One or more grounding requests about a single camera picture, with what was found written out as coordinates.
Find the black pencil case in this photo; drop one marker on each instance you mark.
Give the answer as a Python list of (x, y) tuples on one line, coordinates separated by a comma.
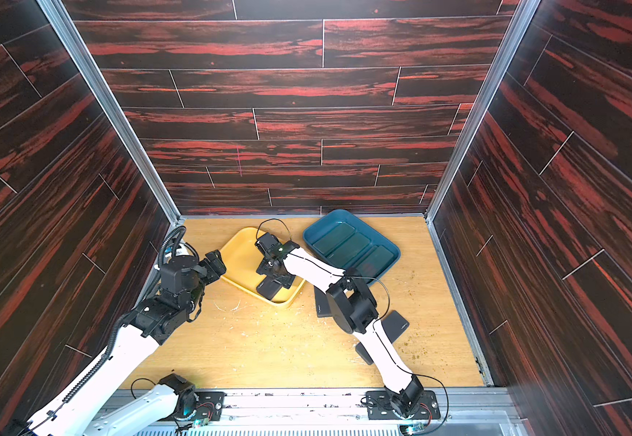
[(321, 304), (394, 325), (270, 286)]

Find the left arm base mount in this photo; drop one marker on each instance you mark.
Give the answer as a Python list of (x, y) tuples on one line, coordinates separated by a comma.
[(201, 406)]

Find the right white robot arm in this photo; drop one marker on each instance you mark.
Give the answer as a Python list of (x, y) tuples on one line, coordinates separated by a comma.
[(354, 309)]

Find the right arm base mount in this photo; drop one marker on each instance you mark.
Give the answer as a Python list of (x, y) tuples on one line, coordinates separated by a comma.
[(382, 405)]

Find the yellow plastic storage tray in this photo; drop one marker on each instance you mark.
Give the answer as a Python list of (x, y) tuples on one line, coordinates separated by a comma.
[(242, 258)]

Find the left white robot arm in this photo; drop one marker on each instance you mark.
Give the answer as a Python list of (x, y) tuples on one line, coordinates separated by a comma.
[(137, 335)]

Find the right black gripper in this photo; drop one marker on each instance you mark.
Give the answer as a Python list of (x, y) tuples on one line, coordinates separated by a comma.
[(272, 272)]

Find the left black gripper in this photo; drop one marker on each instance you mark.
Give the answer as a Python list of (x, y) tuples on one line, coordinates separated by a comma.
[(212, 275)]

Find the teal plastic storage tray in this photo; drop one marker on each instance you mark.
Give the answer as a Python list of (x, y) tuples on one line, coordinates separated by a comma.
[(318, 229)]

